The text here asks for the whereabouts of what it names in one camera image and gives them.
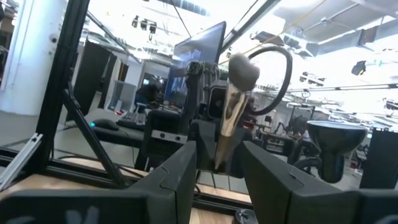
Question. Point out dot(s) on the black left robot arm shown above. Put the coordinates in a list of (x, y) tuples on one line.
[(194, 93)]

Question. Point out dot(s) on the black partition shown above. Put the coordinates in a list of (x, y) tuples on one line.
[(93, 77)]

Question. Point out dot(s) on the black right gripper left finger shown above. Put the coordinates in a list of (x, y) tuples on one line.
[(174, 193)]

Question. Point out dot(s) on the black gooseneck desk lamp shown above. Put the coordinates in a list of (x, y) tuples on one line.
[(335, 140)]

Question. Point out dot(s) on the silver aluminium extrusion piece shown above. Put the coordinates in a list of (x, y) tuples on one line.
[(21, 158)]

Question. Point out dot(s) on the grey computer monitor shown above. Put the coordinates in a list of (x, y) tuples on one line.
[(202, 43)]

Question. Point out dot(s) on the white round pillar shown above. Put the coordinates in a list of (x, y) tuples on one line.
[(31, 62)]

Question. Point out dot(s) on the person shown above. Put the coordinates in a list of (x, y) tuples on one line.
[(149, 95)]

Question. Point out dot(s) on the black panel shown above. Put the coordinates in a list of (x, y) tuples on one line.
[(379, 155)]

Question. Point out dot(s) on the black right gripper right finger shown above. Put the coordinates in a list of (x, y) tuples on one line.
[(273, 193)]

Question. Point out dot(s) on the black desk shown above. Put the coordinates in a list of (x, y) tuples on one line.
[(124, 137)]

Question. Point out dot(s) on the black computer mouse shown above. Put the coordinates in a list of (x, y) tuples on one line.
[(104, 124)]

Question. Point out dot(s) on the black keyboard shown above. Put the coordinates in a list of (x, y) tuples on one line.
[(132, 119)]

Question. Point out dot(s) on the black aluminium table frame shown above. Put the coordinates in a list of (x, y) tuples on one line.
[(59, 77)]

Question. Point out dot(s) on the large fluffy powder brush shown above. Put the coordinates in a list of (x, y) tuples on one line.
[(233, 109)]

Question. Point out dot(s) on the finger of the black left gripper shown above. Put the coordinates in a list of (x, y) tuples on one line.
[(239, 155), (205, 140)]

